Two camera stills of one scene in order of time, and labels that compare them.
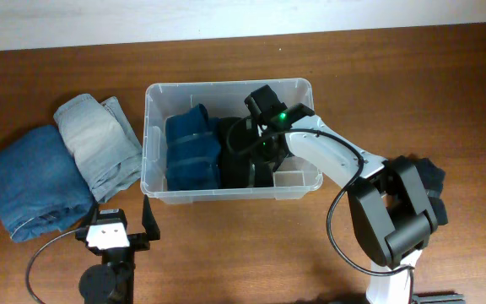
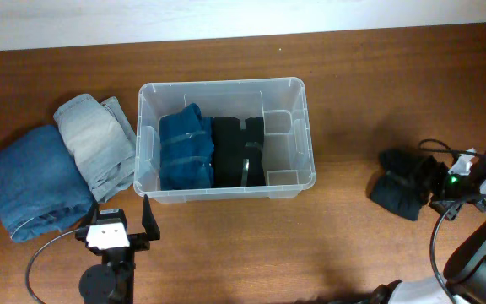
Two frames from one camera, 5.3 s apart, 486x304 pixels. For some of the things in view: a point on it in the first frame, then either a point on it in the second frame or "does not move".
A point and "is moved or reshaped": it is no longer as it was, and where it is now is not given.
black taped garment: [236, 170] is moved or reshaped
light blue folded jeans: [104, 141] does not move
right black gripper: [271, 158] -> [435, 201]
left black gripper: [142, 241] does not move
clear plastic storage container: [224, 140] does not move
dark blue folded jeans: [35, 185] does not move
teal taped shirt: [193, 150] is moved or reshaped
